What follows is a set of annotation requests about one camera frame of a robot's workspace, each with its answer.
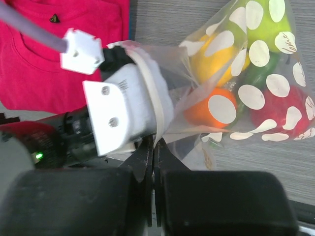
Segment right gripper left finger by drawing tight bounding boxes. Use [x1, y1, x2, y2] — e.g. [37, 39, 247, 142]
[0, 138, 153, 236]

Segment fake orange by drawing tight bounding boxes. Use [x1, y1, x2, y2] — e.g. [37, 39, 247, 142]
[184, 88, 238, 129]

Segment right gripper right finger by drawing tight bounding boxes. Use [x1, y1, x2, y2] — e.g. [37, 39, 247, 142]
[154, 140, 299, 236]

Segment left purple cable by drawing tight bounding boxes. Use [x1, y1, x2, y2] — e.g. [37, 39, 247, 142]
[0, 0, 104, 76]

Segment fake green pepper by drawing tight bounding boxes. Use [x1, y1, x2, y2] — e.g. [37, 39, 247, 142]
[227, 53, 280, 128]

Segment fake red apple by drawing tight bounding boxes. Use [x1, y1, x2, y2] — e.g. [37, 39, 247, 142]
[251, 86, 315, 139]

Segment fake yellow pear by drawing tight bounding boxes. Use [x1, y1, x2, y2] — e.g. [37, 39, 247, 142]
[190, 34, 250, 87]

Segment fake green lime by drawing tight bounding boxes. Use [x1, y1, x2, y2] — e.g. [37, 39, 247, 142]
[226, 0, 297, 54]

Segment folded red t-shirt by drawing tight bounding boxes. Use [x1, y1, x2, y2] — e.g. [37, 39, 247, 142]
[0, 0, 131, 115]

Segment clear polka dot zip bag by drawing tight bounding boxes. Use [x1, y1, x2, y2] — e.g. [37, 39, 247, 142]
[118, 0, 315, 170]

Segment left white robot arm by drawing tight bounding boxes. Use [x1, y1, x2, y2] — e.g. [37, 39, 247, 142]
[0, 107, 97, 188]

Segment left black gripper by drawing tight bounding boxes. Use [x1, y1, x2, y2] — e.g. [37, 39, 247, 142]
[62, 108, 97, 165]

